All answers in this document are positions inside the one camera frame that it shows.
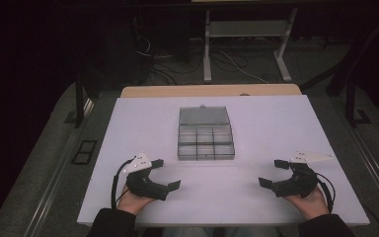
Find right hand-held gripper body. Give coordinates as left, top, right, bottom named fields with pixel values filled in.
left=271, top=150, right=336, bottom=198

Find person's left hand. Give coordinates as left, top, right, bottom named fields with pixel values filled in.
left=115, top=184, right=156, bottom=217

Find wooden table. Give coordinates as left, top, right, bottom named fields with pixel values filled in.
left=120, top=83, right=303, bottom=99

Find black cables on floor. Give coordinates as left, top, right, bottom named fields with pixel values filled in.
left=132, top=33, right=251, bottom=87

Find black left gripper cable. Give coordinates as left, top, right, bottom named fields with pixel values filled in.
left=111, top=157, right=136, bottom=210

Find person's right hand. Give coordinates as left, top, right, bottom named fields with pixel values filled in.
left=282, top=187, right=331, bottom=221

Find white board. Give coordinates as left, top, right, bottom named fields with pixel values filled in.
left=76, top=94, right=371, bottom=229

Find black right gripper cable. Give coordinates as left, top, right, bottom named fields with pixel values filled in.
left=315, top=172, right=338, bottom=214

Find clear plastic compartment box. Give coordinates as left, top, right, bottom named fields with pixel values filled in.
left=177, top=105, right=237, bottom=162

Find white cable on floor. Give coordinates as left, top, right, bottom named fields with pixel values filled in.
left=222, top=48, right=270, bottom=85

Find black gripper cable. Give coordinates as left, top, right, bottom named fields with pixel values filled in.
left=315, top=172, right=338, bottom=214
left=111, top=157, right=136, bottom=210

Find white metal stand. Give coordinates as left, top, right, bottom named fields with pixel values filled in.
left=202, top=7, right=299, bottom=84

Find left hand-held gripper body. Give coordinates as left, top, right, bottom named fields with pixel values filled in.
left=121, top=151, right=171, bottom=201

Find black metal stand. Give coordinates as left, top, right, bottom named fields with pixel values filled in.
left=344, top=78, right=373, bottom=129
left=74, top=74, right=95, bottom=129

